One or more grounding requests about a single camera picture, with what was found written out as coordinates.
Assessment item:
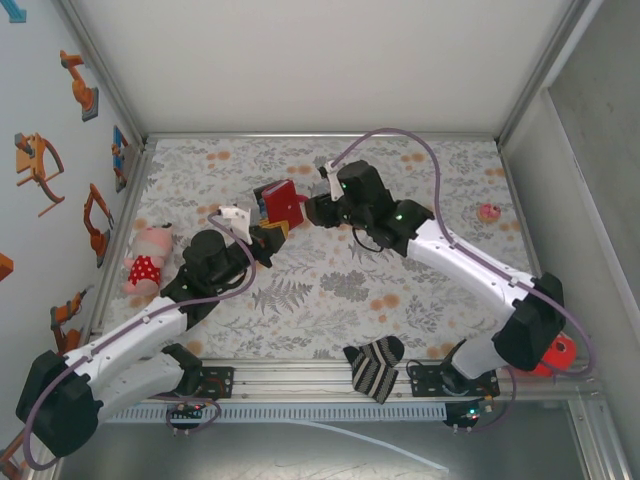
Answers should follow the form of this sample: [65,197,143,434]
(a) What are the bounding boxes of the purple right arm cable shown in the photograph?
[329,128,597,435]

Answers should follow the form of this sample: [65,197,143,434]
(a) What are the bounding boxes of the thin aluminium frame rail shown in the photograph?
[144,131,501,142]

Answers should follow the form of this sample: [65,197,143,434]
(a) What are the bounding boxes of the aluminium side rail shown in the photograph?
[79,142,154,361]

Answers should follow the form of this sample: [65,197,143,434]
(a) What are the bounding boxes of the black beige striped sock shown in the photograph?
[342,335,405,405]

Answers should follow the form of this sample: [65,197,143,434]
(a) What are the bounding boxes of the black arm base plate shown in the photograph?
[408,362,500,399]
[197,366,235,401]

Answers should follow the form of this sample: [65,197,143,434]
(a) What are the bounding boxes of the white slotted cable duct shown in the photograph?
[102,403,446,424]

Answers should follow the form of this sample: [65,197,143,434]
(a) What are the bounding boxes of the floral print tablecloth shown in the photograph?
[97,136,545,362]

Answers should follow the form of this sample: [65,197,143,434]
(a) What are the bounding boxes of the wide aluminium frame rail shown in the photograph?
[144,358,601,405]

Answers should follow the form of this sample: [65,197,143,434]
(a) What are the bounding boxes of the pink pig plush toy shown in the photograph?
[123,223,175,296]

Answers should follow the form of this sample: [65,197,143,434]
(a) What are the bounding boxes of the black controller board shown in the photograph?
[442,397,497,432]
[166,399,222,434]

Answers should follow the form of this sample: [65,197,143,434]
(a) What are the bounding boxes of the orange curved frame wall sticker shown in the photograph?
[13,131,67,218]

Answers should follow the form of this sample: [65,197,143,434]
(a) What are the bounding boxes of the red fish plush toy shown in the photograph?
[524,332,577,379]

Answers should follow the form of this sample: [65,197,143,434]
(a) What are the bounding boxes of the aluminium corner post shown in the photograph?
[52,0,149,151]
[493,0,601,147]

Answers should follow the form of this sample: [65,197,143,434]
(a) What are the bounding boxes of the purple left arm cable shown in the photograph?
[22,212,257,471]

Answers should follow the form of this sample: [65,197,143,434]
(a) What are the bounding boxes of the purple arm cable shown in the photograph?
[22,212,257,471]
[329,128,597,435]

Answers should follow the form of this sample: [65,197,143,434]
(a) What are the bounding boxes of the blue orange wall sticker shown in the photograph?
[109,124,134,195]

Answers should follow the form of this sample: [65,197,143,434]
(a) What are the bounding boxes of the thin black cable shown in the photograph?
[352,227,396,256]

